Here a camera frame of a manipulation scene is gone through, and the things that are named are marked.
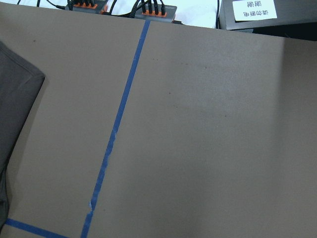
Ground brown t-shirt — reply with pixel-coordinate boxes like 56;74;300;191
0;43;45;227

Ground right usb hub orange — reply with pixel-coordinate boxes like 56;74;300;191
134;0;177;23

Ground usb hub orange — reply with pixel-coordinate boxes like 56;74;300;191
65;0;108;14
134;0;177;23

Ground black box with label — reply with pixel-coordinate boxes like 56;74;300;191
219;0;317;30

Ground left usb hub orange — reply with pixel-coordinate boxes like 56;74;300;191
65;0;108;14

